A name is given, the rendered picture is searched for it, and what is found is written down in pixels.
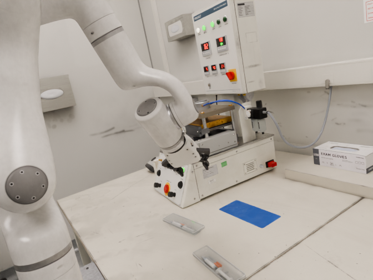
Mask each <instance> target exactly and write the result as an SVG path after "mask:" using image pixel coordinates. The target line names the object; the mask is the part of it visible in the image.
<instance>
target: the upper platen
mask: <svg viewBox="0 0 373 280"><path fill-rule="evenodd" d="M205 120H206V126H207V128H209V131H213V130H215V129H218V128H222V127H225V126H229V125H231V118H230V116H221V115H213V116H210V117H206V118H205ZM189 125H194V126H201V128H202V129H203V123H202V119H200V118H197V119H196V120H195V121H194V122H192V123H190V124H189Z"/></svg>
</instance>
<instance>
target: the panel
mask: <svg viewBox="0 0 373 280"><path fill-rule="evenodd" d="M164 159H166V157H165V155H164V154H163V153H161V154H160V159H159V165H158V170H160V175H159V176H156V180H155V182H157V183H159V184H160V183H161V187H160V188H159V187H158V188H154V189H155V190H157V191H158V192H159V193H161V194H162V195H164V196H165V197H167V198H168V199H170V200H171V201H172V202H174V203H175V204H177V205H178V206H179V207H180V206H181V203H182V197H183V192H184V187H185V181H186V177H187V172H188V167H189V165H186V166H182V168H183V167H184V176H183V177H181V176H180V175H179V174H178V173H175V172H174V171H173V169H167V167H166V168H165V167H163V166H162V161H163V160H164ZM178 182H182V187H181V188H178ZM166 184H167V185H168V186H169V191H170V192H173V193H174V192H175V193H176V196H175V197H168V193H165V192H164V186H165V185H166Z"/></svg>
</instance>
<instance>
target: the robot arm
mask: <svg viewBox="0 0 373 280"><path fill-rule="evenodd" d="M68 18H70V19H73V20H75V21H76V22H77V23H78V24H79V26H80V28H81V29H82V31H83V32H84V34H85V36H86V37H87V39H88V40H89V42H90V44H91V45H92V47H93V48H94V50H95V51H96V53H97V55H98V56H99V58H100V59H101V61H102V62H103V64H104V65H105V67H106V69H107V70H108V72H109V74H110V75H111V76H112V78H113V79H114V81H115V83H116V84H117V85H118V87H119V88H121V89H122V90H125V91H127V90H131V89H136V88H140V87H146V86H156V87H160V88H163V89H165V90H167V91H168V92H169V93H170V94H171V95H172V96H173V98H174V101H172V102H171V103H169V104H164V103H163V102H162V101H161V99H159V98H157V97H151V98H147V99H145V100H144V101H142V102H141V103H140V104H139V105H138V106H137V108H136V110H135V113H134V116H135V119H136V120H137V121H138V122H139V123H140V125H141V126H142V127H143V128H144V129H145V130H146V132H147V133H148V134H149V135H150V136H151V137H152V139H153V140H154V141H155V142H156V144H157V145H158V146H159V147H160V148H161V150H162V151H163V153H164V155H165V157H166V159H165V160H163V161H162V166H163V167H167V169H173V171H176V172H177V173H178V174H179V175H180V176H181V177H183V176H184V171H183V169H182V166H186V165H189V164H192V163H196V162H198V161H199V162H202V164H203V166H204V167H205V169H206V170H209V168H208V166H209V162H208V160H207V159H208V158H209V155H210V148H199V147H198V145H197V144H196V143H195V142H194V141H193V140H192V139H191V138H190V137H189V136H188V135H186V132H185V131H182V129H181V128H183V127H184V126H186V125H188V124H190V123H192V122H194V121H195V120H196V119H197V118H198V116H199V112H198V109H197V107H196V104H195V102H194V100H193V99H192V97H191V95H190V93H189V91H188V90H187V88H186V87H185V85H184V84H183V83H182V82H181V81H180V80H179V79H177V77H175V76H173V75H171V74H169V73H167V72H164V71H161V70H158V69H153V68H150V67H147V66H146V65H145V64H144V63H143V62H142V61H141V59H140V58H139V56H138V54H137V52H136V50H135V49H134V47H133V45H132V43H131V41H130V40H129V38H128V36H127V34H126V32H125V31H124V29H123V27H122V25H121V23H120V22H119V20H118V18H117V16H116V15H115V13H114V12H113V10H112V8H111V6H110V4H109V3H108V1H107V0H0V228H1V230H2V233H3V236H4V239H5V242H6V245H7V248H8V251H9V254H10V256H11V259H12V262H13V265H14V269H15V270H16V274H17V277H18V280H83V277H82V274H81V271H80V268H79V264H78V261H77V258H76V255H75V251H74V248H73V245H72V241H71V238H70V235H69V232H68V228H67V226H66V223H65V221H64V218H63V216H62V214H61V212H60V210H59V208H58V206H57V204H56V202H55V200H54V198H53V193H54V191H55V188H56V182H57V174H56V167H55V163H54V158H53V153H52V149H51V144H50V141H49V137H48V133H47V129H46V124H45V121H44V117H43V111H42V104H41V93H40V84H39V64H38V55H39V34H40V26H41V25H44V24H47V23H51V22H55V21H59V20H62V19H68ZM203 153H204V154H203ZM200 157H202V159H201V158H200Z"/></svg>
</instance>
